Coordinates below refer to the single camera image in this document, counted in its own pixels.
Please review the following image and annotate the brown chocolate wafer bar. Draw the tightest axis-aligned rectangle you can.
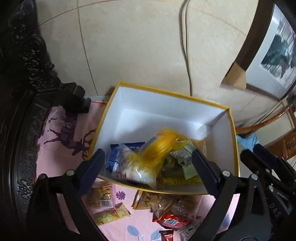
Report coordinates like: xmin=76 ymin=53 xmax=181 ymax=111
xmin=159 ymin=230 xmax=174 ymax=241

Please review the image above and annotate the pink cracker packet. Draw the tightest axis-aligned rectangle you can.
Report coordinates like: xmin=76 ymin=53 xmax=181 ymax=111
xmin=85 ymin=183 xmax=115 ymax=210

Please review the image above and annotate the brown paper snack packet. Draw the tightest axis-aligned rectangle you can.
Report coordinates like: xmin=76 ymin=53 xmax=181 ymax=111
xmin=131 ymin=190 xmax=174 ymax=212

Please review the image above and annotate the green seaweed snack packet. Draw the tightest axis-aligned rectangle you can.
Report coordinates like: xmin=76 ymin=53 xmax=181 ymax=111
xmin=156 ymin=154 xmax=202 ymax=189

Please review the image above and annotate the clear sesame bar packet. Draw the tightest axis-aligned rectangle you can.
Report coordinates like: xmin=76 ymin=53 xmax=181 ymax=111
xmin=92 ymin=202 xmax=131 ymax=226

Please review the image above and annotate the yellow transparent cake packet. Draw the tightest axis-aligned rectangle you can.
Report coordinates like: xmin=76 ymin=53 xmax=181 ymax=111
xmin=132 ymin=128 xmax=191 ymax=173

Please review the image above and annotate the framed picture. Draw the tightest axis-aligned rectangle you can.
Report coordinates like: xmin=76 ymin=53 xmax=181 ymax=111
xmin=235 ymin=1 xmax=295 ymax=100

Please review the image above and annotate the cardboard piece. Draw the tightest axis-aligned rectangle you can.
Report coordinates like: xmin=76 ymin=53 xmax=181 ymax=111
xmin=220 ymin=62 xmax=247 ymax=90

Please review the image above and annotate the dark carved wooden furniture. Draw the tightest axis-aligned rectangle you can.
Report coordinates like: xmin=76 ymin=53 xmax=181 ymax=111
xmin=1 ymin=1 xmax=91 ymax=240

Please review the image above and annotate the white blue snack packet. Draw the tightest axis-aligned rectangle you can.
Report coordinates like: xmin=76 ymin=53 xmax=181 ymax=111
xmin=106 ymin=142 xmax=156 ymax=188

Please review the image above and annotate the pink patterned tablecloth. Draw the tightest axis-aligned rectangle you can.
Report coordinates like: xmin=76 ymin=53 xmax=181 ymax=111
xmin=34 ymin=97 xmax=241 ymax=241

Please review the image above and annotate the wooden chair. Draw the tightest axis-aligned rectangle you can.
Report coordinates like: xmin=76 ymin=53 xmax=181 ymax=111
xmin=234 ymin=96 xmax=295 ymax=147

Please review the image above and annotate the red snack packet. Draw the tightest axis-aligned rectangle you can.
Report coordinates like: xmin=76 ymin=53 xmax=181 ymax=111
xmin=152 ymin=214 xmax=194 ymax=230

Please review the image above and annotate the yellow cardboard box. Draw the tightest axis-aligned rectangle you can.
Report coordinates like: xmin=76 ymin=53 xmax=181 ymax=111
xmin=87 ymin=81 xmax=241 ymax=195

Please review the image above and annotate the blue cloth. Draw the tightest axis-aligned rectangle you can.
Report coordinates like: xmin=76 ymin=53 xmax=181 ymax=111
xmin=237 ymin=133 xmax=260 ymax=152

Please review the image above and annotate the mint green snack packet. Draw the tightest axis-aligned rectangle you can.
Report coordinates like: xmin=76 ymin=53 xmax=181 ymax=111
xmin=170 ymin=142 xmax=198 ymax=180

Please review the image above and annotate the grey floor cable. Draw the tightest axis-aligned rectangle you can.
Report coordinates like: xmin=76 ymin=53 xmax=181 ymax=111
xmin=179 ymin=0 xmax=194 ymax=96

